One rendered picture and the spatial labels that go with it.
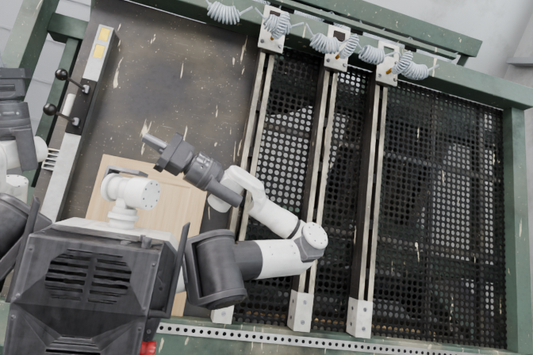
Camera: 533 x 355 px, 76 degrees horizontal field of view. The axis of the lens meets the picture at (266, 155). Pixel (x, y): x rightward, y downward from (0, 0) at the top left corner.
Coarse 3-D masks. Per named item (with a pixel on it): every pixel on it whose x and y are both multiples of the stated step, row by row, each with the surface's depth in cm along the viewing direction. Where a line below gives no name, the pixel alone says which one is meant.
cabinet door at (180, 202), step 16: (112, 160) 118; (128, 160) 120; (128, 176) 119; (160, 176) 121; (176, 176) 123; (96, 192) 115; (160, 192) 121; (176, 192) 122; (192, 192) 123; (96, 208) 114; (112, 208) 116; (160, 208) 120; (176, 208) 121; (192, 208) 122; (144, 224) 117; (160, 224) 118; (176, 224) 120; (192, 224) 121; (176, 304) 114
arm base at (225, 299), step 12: (192, 240) 75; (204, 240) 75; (192, 252) 74; (192, 264) 72; (192, 276) 71; (192, 288) 70; (240, 288) 71; (192, 300) 69; (204, 300) 68; (216, 300) 68; (228, 300) 69; (240, 300) 72
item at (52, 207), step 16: (112, 32) 125; (96, 64) 122; (96, 80) 120; (96, 96) 123; (64, 144) 114; (80, 144) 117; (64, 160) 113; (64, 176) 112; (48, 192) 110; (64, 192) 111; (48, 208) 109
